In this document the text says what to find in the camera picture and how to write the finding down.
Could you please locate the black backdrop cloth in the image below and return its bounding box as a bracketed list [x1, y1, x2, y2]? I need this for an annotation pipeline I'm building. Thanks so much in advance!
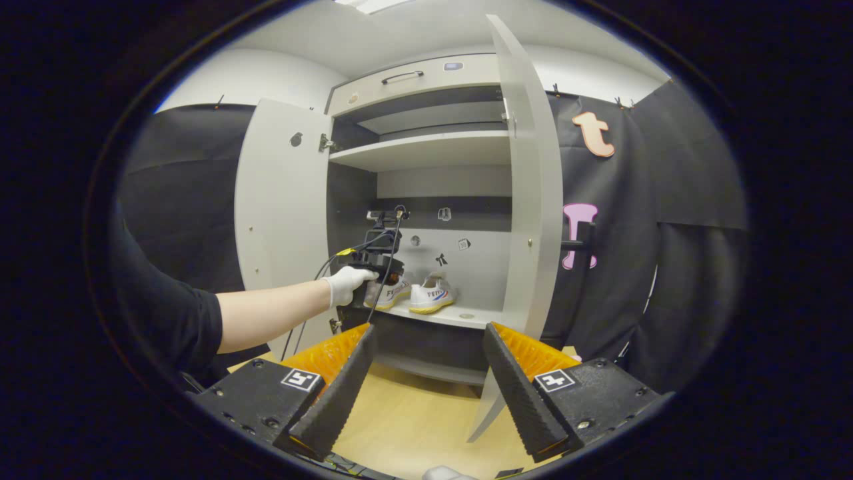
[119, 79, 750, 395]

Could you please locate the black cable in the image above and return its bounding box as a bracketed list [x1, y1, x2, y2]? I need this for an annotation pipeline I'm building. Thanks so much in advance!
[365, 204, 409, 325]
[280, 230, 395, 364]

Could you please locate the ceiling light panel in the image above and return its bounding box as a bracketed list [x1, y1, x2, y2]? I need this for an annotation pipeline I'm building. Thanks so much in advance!
[333, 0, 414, 15]

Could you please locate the white shoe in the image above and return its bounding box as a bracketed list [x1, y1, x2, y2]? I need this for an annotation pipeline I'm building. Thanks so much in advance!
[363, 270, 413, 311]
[408, 270, 457, 315]

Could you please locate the grey cabinet drawer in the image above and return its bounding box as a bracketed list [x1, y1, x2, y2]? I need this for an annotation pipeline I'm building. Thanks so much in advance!
[327, 55, 502, 117]

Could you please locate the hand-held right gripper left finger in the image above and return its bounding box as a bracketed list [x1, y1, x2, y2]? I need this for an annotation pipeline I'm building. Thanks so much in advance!
[191, 324, 378, 462]

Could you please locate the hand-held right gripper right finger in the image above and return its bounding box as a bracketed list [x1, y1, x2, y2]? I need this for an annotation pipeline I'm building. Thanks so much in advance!
[481, 321, 662, 464]

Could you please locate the grey shoe cabinet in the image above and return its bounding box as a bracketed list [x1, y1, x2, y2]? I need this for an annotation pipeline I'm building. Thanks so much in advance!
[323, 53, 517, 389]

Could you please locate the person's black shirt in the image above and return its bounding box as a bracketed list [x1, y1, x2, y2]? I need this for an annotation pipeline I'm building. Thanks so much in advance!
[110, 200, 225, 394]

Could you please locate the grey shoe cabinet door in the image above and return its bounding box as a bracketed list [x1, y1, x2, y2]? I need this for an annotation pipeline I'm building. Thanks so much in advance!
[466, 15, 597, 444]
[235, 99, 334, 361]

